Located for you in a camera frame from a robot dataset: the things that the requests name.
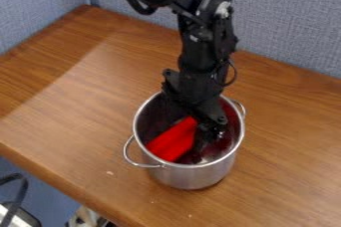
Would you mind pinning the metal pot with handles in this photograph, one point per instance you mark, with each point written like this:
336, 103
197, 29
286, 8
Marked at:
155, 118

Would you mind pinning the grey box under table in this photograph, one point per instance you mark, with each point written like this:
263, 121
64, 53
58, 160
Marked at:
23, 218

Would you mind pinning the red ribbed object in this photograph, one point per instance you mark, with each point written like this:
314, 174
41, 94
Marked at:
175, 142

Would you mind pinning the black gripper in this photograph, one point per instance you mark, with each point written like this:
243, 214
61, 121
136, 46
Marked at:
196, 93

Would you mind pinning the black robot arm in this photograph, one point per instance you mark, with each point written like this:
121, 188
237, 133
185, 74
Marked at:
205, 26

